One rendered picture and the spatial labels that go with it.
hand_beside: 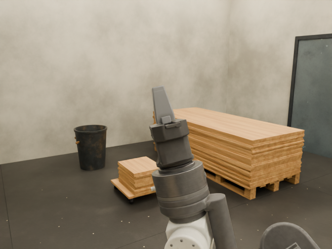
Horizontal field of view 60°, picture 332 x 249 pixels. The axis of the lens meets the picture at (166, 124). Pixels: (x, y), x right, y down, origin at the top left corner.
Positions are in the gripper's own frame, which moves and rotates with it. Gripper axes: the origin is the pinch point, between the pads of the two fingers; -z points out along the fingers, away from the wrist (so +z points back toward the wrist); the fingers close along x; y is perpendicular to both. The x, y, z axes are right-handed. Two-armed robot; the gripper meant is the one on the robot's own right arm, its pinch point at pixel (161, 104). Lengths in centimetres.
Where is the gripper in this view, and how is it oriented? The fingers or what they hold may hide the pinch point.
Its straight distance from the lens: 48.1
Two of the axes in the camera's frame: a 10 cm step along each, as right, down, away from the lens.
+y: -9.7, 2.3, -0.9
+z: 2.3, 9.7, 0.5
